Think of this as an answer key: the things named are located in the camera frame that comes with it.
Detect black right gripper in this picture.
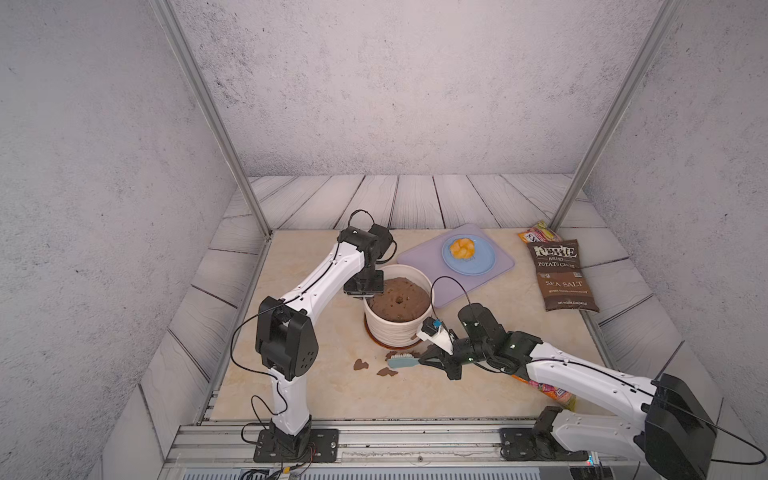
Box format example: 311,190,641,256
416,338,492,380

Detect white ceramic pot with soil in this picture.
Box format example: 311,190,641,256
363,264,434,347

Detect teal scrub brush white bristles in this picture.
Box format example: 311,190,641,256
387,358,420,370

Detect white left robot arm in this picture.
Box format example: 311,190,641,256
255,224,393,436

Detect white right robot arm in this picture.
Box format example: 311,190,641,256
417,303,717,479

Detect small brown mud flake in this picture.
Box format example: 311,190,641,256
376,367,398,377

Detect blue round plate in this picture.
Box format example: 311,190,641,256
441,235,497,276

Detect golden knotted bread roll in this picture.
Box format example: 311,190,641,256
449,238,476,260

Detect orange pink candy packet front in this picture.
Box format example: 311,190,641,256
514,376,576,410

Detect brown Kettle chips bag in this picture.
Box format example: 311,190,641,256
527,240,600,313

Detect orange snack packet at back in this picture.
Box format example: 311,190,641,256
518,221,562,244

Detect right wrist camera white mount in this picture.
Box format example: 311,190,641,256
417,317,454,355

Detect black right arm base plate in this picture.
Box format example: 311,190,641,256
499,428,590,462

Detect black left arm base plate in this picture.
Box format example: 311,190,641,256
253,426,339,464

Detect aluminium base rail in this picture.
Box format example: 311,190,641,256
159,418,657,479

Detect aluminium left corner post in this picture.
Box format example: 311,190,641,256
150,0,272,238

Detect aluminium corner post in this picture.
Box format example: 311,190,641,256
549,0,684,230
150,0,272,238

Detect aluminium right corner post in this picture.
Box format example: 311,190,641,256
549,0,684,230

